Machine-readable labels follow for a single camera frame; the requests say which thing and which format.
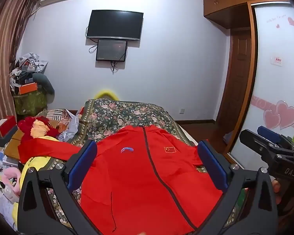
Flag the striped brown curtain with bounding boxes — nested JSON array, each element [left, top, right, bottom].
[[0, 0, 42, 152]]

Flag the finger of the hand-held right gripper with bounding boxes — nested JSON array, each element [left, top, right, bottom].
[[257, 126, 293, 151], [240, 129, 285, 163]]

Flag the printed paper sheets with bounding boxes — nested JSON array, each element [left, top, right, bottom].
[[0, 152, 20, 226]]

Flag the grey pillow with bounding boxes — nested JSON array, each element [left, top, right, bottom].
[[33, 73, 55, 96]]

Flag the person's right hand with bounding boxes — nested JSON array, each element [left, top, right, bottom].
[[271, 179, 282, 205]]

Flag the green patterned cloth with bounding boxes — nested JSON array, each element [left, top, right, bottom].
[[13, 89, 48, 115]]

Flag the dark floral bedspread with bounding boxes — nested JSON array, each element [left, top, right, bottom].
[[24, 98, 248, 232]]

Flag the white mattress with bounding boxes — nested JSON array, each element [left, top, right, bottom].
[[178, 124, 199, 146]]

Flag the black wall television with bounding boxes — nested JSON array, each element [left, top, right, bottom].
[[86, 10, 144, 41]]

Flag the red plush toy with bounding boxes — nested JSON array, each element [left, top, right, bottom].
[[17, 116, 62, 142]]

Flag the orange box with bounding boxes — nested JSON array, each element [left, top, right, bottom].
[[19, 82, 38, 95]]

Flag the white heart-printed sliding door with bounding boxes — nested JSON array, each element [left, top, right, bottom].
[[225, 4, 294, 167]]

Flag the small black monitor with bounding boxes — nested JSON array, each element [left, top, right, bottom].
[[96, 39, 128, 62]]

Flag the pink plush toy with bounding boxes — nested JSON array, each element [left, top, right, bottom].
[[1, 168, 22, 189]]

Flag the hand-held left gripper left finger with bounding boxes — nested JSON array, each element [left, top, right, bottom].
[[17, 139, 98, 235]]

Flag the yellow garment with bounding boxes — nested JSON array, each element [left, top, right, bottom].
[[12, 136, 60, 226]]

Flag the red zip jacket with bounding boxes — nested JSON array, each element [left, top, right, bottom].
[[18, 125, 223, 235]]

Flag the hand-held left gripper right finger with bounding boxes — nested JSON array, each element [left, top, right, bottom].
[[198, 139, 278, 235]]

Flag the pile of grey clothes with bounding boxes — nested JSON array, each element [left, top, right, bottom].
[[10, 52, 49, 95]]

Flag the yellow fluffy object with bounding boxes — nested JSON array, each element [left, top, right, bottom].
[[93, 89, 118, 101]]

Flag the dark grey box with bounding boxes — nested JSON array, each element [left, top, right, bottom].
[[0, 126, 19, 147]]

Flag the brown cardboard box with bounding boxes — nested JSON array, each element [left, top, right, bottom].
[[4, 128, 26, 163]]

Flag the white plastic bag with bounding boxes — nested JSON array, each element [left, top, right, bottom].
[[59, 110, 82, 142]]

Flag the brown wooden door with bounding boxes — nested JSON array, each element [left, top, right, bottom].
[[216, 28, 253, 133]]

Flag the patchwork cushion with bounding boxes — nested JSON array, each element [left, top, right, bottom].
[[37, 108, 71, 130]]

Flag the red box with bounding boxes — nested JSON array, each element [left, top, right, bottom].
[[0, 116, 17, 137]]

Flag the wooden wardrobe cabinet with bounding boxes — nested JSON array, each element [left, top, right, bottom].
[[203, 0, 288, 30]]

